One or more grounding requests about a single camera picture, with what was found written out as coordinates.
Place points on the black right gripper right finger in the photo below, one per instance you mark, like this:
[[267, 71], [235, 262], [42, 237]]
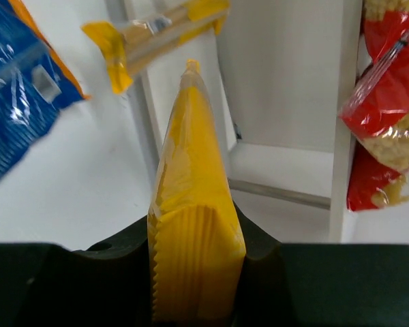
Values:
[[320, 284]]

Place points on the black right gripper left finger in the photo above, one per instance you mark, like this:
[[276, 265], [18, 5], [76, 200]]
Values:
[[43, 284]]

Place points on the large yellow spaghetti bag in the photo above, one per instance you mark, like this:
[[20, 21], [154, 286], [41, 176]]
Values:
[[196, 244]]

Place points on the red pasta bag right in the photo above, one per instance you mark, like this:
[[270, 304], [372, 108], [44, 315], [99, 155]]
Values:
[[377, 112]]

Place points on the white two-tier shelf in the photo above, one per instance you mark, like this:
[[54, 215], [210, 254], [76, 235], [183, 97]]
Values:
[[276, 75]]

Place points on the blue orange pasta bag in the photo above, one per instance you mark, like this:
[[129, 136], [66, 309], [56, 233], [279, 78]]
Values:
[[35, 84]]

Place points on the small yellow spaghetti bag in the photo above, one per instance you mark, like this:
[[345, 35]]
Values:
[[130, 49]]

